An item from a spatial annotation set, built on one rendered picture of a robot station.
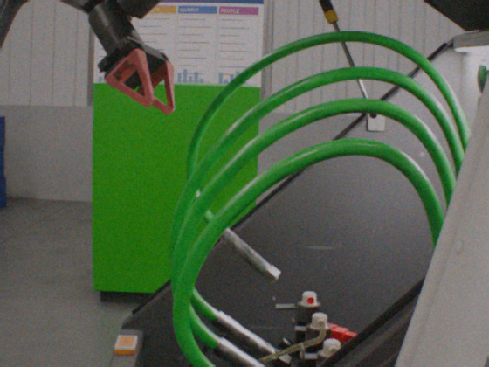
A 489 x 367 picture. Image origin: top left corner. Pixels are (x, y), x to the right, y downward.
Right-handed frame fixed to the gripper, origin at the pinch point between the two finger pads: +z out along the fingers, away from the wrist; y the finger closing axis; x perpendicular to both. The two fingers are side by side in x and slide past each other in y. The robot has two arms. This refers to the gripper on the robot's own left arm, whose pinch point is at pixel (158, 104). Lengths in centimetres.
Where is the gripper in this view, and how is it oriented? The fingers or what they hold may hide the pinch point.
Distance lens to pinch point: 102.9
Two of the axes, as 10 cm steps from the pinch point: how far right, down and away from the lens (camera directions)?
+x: -7.2, 6.2, 3.1
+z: 5.0, 7.7, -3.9
